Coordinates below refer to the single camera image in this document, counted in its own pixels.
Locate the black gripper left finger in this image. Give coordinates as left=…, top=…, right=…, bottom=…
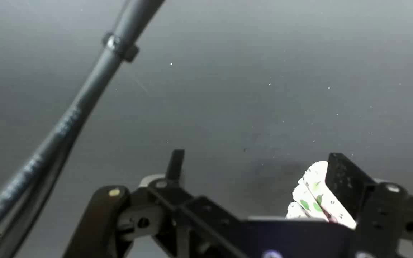
left=62, top=149, right=247, bottom=258

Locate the white floral patterned towel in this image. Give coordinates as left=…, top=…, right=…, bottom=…
left=284, top=159, right=359, bottom=230

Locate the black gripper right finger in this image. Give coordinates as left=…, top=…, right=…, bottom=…
left=324, top=152, right=413, bottom=258

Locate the black cable tie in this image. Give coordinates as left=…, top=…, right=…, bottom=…
left=102, top=30, right=141, bottom=64

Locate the thick black printed cable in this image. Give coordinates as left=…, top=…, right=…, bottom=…
left=0, top=0, right=168, bottom=249

